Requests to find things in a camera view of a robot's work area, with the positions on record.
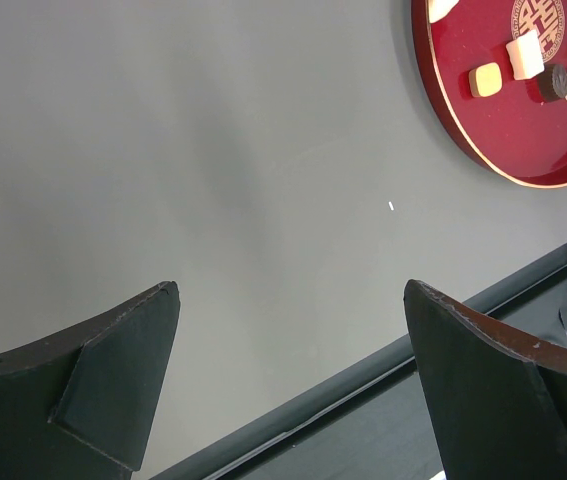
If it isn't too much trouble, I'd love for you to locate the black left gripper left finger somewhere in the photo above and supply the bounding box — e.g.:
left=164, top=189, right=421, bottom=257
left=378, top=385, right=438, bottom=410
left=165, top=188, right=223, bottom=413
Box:
left=0, top=281, right=180, bottom=479

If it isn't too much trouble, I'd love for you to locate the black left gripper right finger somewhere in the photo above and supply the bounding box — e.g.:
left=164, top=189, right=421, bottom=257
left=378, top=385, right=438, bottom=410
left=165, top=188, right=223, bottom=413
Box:
left=404, top=280, right=567, bottom=479

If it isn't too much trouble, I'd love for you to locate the dark round ridged chocolate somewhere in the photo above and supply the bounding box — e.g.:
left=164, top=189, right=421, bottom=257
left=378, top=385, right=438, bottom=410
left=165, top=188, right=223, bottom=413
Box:
left=535, top=64, right=567, bottom=103

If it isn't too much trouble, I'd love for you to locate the tan rounded square chocolate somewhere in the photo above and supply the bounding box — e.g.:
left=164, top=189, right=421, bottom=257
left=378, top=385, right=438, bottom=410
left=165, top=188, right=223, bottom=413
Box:
left=468, top=62, right=502, bottom=98

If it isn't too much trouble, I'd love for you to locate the white rectangular chocolate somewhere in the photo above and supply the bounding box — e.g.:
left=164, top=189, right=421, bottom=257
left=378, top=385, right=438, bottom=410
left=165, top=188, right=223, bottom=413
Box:
left=505, top=29, right=544, bottom=81

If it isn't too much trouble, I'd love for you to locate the white heart chocolate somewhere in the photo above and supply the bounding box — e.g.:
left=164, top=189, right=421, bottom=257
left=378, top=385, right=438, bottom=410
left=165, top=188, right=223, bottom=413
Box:
left=427, top=0, right=459, bottom=23

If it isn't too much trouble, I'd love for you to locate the round dark red plate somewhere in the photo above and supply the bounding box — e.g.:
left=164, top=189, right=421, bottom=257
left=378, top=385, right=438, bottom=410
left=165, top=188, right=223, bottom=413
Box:
left=411, top=1, right=567, bottom=188

